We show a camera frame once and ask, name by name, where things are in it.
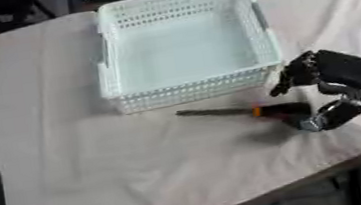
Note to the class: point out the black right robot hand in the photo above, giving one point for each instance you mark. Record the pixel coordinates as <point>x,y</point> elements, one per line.
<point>341,68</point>

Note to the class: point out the white perforated plastic basket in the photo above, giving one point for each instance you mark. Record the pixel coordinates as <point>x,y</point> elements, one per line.
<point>185,45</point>

